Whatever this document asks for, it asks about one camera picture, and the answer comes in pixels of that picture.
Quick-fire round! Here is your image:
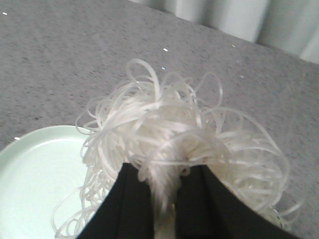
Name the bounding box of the white pleated curtain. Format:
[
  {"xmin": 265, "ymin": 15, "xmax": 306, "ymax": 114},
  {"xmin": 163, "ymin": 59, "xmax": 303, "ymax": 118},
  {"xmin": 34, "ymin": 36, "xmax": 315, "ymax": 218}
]
[{"xmin": 139, "ymin": 0, "xmax": 319, "ymax": 64}]

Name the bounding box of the white vermicelli noodle bundle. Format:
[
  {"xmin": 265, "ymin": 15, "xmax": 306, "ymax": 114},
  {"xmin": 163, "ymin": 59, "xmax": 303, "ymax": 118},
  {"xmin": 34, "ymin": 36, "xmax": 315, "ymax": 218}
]
[{"xmin": 52, "ymin": 59, "xmax": 301, "ymax": 239}]

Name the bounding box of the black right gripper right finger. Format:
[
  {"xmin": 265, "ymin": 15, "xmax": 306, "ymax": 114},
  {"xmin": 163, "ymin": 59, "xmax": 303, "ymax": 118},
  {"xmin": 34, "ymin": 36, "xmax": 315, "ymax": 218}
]
[{"xmin": 175, "ymin": 165, "xmax": 295, "ymax": 239}]

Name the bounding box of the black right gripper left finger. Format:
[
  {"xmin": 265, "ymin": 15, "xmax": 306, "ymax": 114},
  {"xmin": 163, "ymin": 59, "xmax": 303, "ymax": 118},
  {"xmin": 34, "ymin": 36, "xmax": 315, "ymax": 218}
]
[{"xmin": 79, "ymin": 163, "xmax": 154, "ymax": 239}]

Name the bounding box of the pale green round plate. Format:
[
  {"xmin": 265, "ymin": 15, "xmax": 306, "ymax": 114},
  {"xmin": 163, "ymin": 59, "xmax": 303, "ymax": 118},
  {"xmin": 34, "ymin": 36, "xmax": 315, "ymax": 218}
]
[{"xmin": 0, "ymin": 125, "xmax": 115, "ymax": 239}]

